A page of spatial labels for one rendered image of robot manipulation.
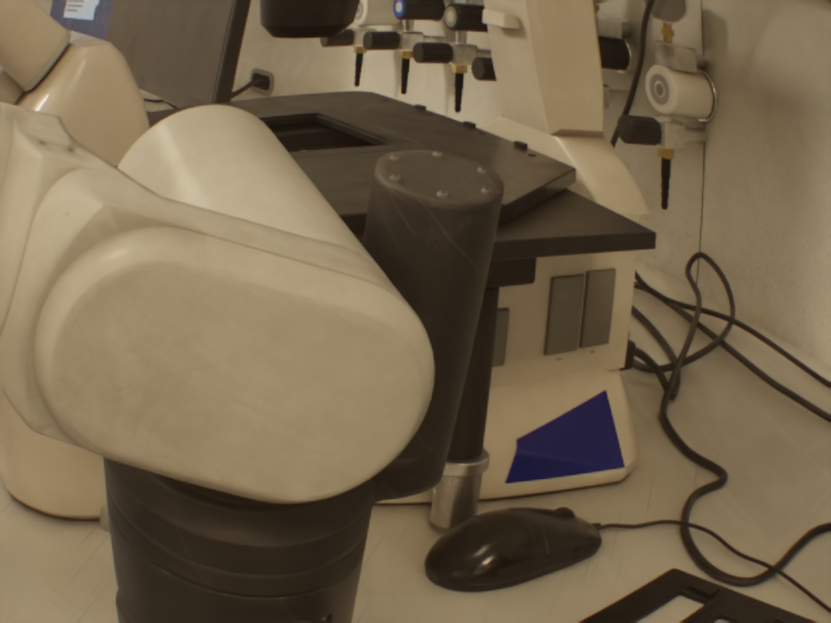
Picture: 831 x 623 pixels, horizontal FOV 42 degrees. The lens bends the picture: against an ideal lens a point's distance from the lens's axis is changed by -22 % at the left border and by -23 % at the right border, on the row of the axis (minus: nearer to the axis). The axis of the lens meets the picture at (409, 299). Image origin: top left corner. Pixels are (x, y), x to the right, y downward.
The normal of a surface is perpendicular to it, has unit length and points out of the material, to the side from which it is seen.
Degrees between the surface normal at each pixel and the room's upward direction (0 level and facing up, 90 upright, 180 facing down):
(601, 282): 90
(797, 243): 90
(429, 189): 12
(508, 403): 48
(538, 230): 0
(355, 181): 0
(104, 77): 78
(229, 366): 102
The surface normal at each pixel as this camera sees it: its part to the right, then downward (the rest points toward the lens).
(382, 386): 0.40, 0.49
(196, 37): -0.88, 0.02
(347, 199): 0.06, -0.95
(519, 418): 0.37, -0.40
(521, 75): -0.87, 0.33
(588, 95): 0.47, 0.29
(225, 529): 0.12, -0.27
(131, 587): -0.74, 0.21
